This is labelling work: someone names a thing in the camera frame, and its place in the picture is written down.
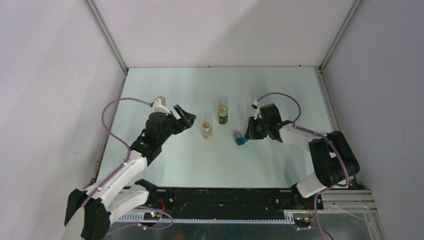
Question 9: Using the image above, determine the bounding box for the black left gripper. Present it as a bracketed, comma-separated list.
[158, 104, 195, 145]

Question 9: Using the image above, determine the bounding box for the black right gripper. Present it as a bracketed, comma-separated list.
[244, 116, 270, 140]

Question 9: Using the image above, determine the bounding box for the clear pill bottle gold lid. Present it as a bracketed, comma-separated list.
[201, 121, 213, 139]

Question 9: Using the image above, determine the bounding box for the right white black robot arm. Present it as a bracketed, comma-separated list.
[244, 101, 360, 209]

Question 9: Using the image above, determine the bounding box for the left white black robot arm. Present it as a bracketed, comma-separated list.
[61, 103, 197, 240]

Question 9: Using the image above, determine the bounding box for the green lidded black jar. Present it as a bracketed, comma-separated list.
[217, 105, 228, 125]

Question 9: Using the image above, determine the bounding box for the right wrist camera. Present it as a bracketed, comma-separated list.
[251, 100, 263, 120]

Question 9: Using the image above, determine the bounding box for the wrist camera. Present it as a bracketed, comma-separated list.
[151, 96, 171, 115]
[251, 100, 263, 120]

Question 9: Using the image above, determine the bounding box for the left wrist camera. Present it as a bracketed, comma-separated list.
[151, 96, 171, 115]

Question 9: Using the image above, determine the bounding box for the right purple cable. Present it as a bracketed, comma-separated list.
[256, 92, 352, 240]

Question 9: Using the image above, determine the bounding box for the aluminium frame post left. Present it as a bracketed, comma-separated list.
[82, 0, 129, 75]

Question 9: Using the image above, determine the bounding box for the aluminium frame post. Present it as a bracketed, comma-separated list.
[82, 0, 129, 75]
[319, 0, 364, 73]

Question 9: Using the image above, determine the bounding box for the aluminium frame post right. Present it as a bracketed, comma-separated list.
[319, 0, 364, 73]

